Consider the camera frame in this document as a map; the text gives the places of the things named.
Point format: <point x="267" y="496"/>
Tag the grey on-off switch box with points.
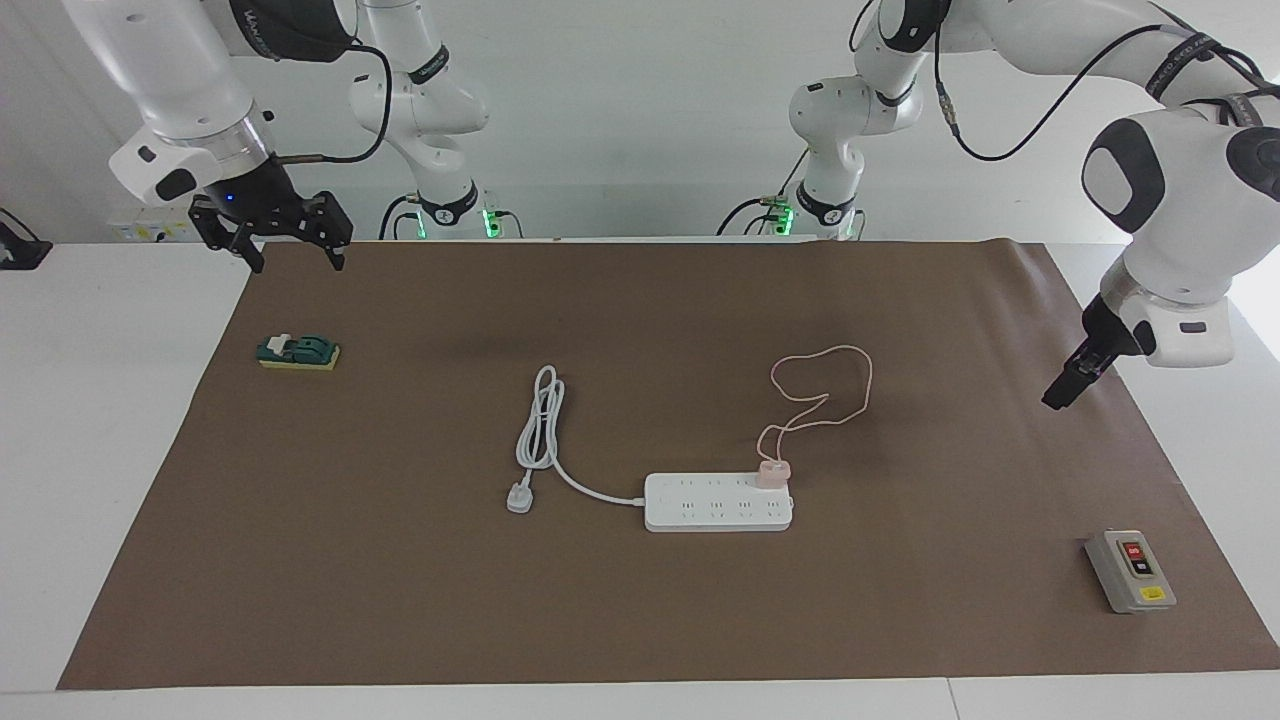
<point x="1130" y="572"/>

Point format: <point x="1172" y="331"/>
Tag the white wall outlet boxes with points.
<point x="150" y="233"/>

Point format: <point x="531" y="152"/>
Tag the white power strip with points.
<point x="718" y="505"/>

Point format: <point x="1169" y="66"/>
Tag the brown table mat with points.
<point x="600" y="620"/>

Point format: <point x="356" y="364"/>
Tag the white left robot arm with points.
<point x="1170" y="230"/>

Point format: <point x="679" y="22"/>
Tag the pink charger block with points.
<point x="774" y="475"/>

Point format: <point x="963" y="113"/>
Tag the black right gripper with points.
<point x="262" y="205"/>

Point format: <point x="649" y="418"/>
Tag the black table clamp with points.
<point x="25" y="252"/>

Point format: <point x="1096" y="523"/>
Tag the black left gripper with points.
<point x="1105" y="340"/>

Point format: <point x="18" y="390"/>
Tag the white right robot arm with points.
<point x="160" y="60"/>

